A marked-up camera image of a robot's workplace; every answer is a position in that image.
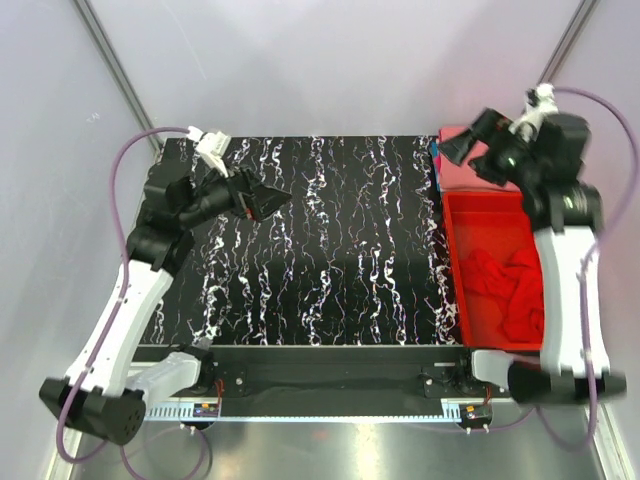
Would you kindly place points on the right aluminium corner post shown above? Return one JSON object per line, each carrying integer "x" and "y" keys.
{"x": 568, "y": 40}

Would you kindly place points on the aluminium corner post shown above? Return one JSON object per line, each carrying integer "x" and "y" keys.
{"x": 568, "y": 40}
{"x": 99, "y": 37}

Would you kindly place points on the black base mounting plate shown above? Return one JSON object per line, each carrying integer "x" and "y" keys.
{"x": 344, "y": 382}

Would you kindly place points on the salmon pink t shirt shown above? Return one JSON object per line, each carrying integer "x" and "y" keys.
{"x": 460, "y": 178}

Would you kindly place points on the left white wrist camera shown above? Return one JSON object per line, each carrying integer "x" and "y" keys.
{"x": 211, "y": 147}

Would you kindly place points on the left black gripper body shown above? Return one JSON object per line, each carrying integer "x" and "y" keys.
{"x": 240, "y": 200}

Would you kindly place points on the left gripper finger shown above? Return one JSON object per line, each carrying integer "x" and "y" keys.
{"x": 250, "y": 180}
{"x": 267, "y": 200}

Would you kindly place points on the left aluminium corner post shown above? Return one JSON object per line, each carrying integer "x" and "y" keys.
{"x": 99, "y": 37}

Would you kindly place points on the blue folded t shirt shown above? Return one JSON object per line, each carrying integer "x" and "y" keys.
{"x": 434, "y": 150}

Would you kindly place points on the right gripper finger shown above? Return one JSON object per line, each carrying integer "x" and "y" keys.
{"x": 456, "y": 148}
{"x": 482, "y": 166}

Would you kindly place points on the red t shirt in bin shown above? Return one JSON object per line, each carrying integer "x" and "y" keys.
{"x": 515, "y": 288}

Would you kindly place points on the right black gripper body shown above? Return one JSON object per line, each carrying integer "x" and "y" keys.
{"x": 509, "y": 150}

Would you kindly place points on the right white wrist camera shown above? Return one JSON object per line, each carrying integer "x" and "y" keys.
{"x": 539, "y": 103}

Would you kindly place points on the black marble pattern mat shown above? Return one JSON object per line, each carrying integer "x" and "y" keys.
{"x": 358, "y": 256}

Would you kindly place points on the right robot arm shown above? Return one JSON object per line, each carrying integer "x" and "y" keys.
{"x": 542, "y": 156}

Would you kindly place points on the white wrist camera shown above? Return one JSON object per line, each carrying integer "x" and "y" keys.
{"x": 539, "y": 103}
{"x": 211, "y": 147}

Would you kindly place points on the red plastic bin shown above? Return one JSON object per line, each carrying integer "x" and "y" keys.
{"x": 496, "y": 223}

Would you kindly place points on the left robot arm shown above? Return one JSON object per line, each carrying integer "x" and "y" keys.
{"x": 97, "y": 396}

